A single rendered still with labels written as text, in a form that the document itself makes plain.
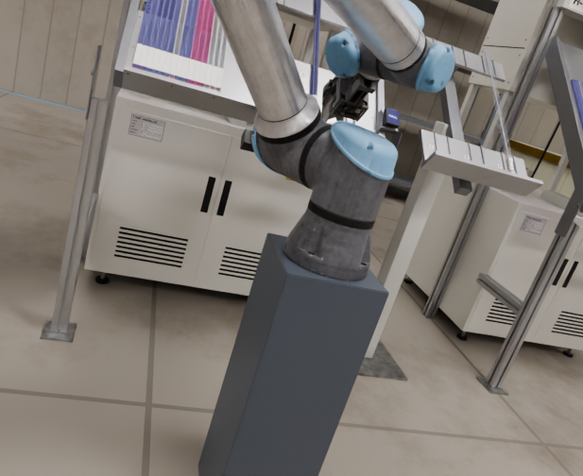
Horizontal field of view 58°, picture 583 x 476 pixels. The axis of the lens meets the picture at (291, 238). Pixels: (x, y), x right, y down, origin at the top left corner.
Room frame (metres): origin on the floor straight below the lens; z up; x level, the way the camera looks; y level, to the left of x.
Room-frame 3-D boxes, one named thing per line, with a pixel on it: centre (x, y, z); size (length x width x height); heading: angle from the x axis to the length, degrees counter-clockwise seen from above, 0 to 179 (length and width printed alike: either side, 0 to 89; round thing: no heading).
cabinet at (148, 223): (1.93, 0.37, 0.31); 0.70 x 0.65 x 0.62; 109
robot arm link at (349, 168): (0.87, -0.06, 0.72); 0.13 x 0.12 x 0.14; 50
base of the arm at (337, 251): (0.87, -0.07, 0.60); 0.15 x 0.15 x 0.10
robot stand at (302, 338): (0.87, -0.07, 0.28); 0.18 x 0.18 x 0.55; 18
